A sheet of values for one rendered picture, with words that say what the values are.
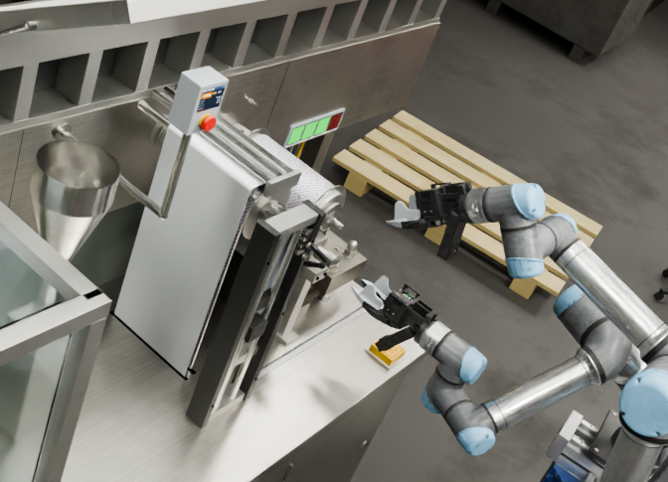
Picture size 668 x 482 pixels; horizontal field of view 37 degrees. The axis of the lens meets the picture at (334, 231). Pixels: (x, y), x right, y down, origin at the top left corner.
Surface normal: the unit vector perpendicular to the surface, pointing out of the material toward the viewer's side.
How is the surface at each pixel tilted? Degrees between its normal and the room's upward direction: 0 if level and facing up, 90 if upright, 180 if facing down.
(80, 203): 90
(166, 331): 90
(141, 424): 0
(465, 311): 0
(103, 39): 90
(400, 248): 0
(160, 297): 90
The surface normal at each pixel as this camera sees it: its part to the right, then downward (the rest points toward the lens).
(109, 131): 0.74, 0.57
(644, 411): -0.60, 0.13
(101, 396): 0.33, -0.77
